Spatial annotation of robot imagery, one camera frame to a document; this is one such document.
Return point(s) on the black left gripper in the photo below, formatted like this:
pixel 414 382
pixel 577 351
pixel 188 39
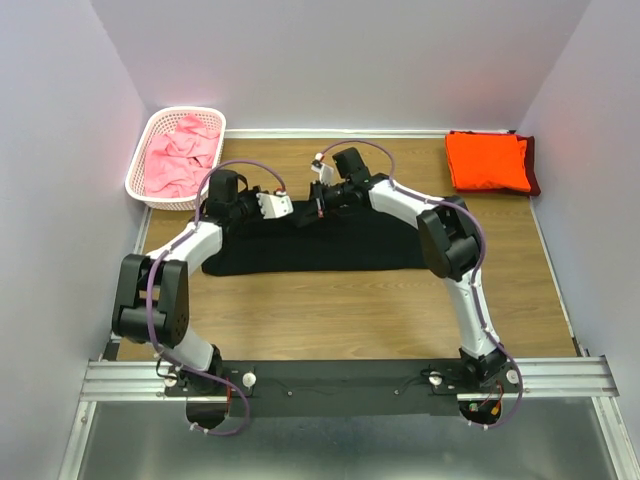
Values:
pixel 252 194

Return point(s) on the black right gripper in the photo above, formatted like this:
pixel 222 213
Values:
pixel 317 200

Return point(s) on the black t-shirt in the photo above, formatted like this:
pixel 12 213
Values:
pixel 352 238

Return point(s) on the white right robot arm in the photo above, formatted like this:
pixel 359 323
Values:
pixel 453 246

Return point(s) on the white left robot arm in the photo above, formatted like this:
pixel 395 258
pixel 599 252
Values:
pixel 152 295

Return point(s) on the pink crumpled t-shirt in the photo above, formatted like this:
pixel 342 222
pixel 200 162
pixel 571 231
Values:
pixel 176 162

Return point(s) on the pink plastic laundry basket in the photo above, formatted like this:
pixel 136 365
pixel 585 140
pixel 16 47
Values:
pixel 165 121

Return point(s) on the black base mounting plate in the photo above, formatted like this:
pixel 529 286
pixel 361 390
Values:
pixel 347 388

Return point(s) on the maroon folded t-shirt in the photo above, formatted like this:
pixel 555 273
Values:
pixel 534 167

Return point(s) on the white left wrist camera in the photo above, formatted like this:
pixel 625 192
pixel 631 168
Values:
pixel 274 206

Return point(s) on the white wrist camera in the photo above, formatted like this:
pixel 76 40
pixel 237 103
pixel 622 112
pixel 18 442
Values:
pixel 324 172
pixel 274 206

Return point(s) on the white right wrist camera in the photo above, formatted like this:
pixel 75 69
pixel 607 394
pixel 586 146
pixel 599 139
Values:
pixel 324 172

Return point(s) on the aluminium back rail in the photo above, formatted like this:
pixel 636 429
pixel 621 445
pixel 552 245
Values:
pixel 327 133

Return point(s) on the aluminium front rail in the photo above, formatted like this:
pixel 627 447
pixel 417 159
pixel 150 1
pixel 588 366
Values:
pixel 569 377

